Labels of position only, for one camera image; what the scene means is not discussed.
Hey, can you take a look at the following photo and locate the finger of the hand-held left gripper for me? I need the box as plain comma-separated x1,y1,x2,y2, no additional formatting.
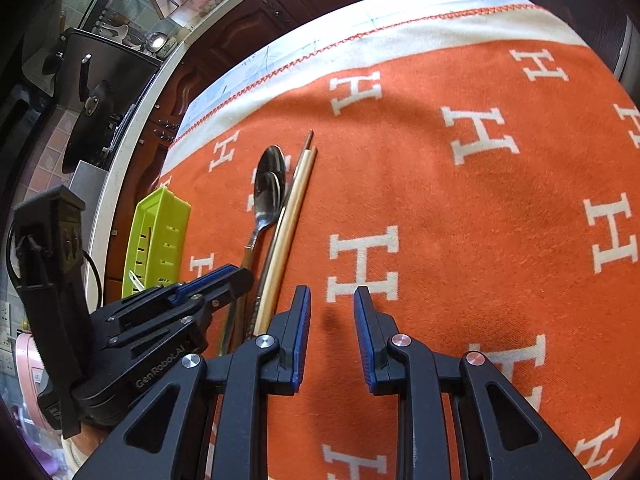
92,265,255,326
107,295,238,358

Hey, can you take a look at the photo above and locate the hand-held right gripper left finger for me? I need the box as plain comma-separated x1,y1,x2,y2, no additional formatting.
74,285,313,480

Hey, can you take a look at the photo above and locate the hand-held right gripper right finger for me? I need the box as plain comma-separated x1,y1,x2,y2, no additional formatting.
353,285,593,480

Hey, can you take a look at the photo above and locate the green plastic utensil tray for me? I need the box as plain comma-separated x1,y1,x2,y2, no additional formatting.
121,186,192,301

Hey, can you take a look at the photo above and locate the large metal spoon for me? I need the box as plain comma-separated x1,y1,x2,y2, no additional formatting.
218,145,287,356

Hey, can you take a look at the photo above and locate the thin brown-tipped chopstick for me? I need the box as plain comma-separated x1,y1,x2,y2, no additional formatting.
245,130,315,336

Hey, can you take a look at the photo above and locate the pink appliance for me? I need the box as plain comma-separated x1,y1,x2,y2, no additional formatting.
12,332,56,431

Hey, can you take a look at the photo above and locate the orange printed blanket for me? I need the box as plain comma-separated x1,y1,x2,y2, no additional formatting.
160,2,640,480

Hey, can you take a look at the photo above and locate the grey metal panel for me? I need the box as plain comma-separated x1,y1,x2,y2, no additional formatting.
70,160,108,241

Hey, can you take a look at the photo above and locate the pale blue table cover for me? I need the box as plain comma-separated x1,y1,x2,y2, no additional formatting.
182,0,526,126

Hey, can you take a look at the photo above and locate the black cable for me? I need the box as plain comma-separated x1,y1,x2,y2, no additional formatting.
81,247,105,308

